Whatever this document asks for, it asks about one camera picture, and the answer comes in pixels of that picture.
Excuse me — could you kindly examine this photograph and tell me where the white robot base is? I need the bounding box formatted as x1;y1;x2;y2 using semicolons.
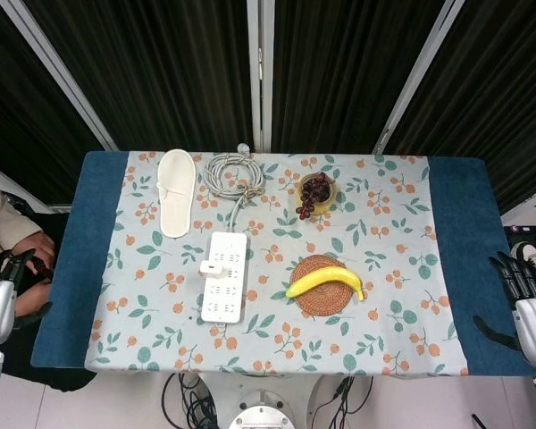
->
199;372;341;429

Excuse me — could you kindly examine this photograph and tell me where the white power strip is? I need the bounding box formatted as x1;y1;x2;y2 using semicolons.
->
200;231;248;324

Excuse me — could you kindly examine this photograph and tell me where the person in beige jacket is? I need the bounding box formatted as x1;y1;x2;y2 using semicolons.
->
0;172;57;319

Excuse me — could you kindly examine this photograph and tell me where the yellow small dish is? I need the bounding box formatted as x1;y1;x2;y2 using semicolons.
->
297;174;340;217

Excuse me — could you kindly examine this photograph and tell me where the dark purple grape bunch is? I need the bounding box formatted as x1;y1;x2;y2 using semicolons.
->
294;171;332;222

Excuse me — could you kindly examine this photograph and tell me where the black device with coloured lights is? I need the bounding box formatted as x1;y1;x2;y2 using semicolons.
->
503;224;536;252

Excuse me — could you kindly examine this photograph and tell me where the black floor cables bundle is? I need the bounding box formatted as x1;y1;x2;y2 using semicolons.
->
161;372;219;429
326;375;374;429

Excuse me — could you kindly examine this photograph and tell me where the dark phone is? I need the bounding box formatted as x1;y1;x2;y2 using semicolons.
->
31;256;55;282

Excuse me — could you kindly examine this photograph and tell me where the yellow banana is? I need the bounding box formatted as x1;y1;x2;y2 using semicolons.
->
285;265;366;302

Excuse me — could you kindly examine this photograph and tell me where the floral printed tablecloth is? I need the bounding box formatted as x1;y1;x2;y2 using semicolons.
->
83;150;471;377

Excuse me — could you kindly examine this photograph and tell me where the white charger plug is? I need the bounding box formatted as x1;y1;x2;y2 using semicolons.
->
198;261;225;279

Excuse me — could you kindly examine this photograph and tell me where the round woven rattan coaster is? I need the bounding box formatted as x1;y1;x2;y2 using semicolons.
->
289;254;364;318

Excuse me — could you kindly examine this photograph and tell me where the black pleated curtain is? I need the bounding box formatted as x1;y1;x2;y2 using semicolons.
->
382;0;536;216
21;0;255;154
271;0;448;156
0;0;106;207

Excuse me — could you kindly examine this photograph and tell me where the white slipper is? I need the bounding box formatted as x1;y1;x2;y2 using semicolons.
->
156;148;197;240

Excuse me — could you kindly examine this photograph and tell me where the blue table cover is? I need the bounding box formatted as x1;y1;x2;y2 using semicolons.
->
29;150;536;378

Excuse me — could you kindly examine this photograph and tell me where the grey metal frame post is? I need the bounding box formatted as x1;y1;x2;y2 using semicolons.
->
245;0;276;154
372;0;467;156
0;0;120;152

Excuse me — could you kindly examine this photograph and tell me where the coiled grey power cable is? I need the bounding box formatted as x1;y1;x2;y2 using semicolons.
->
204;151;267;234

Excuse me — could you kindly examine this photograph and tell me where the black and white sneaker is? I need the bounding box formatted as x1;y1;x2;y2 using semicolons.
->
510;240;536;281

